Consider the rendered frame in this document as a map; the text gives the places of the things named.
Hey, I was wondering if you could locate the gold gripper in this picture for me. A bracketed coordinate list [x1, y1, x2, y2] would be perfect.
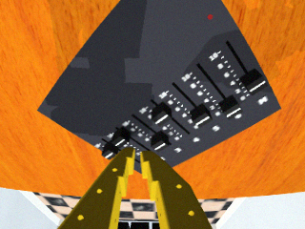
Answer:
[57, 147, 213, 229]

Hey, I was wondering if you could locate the black lighting desk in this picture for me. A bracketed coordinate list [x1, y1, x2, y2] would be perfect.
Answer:
[37, 0, 281, 175]

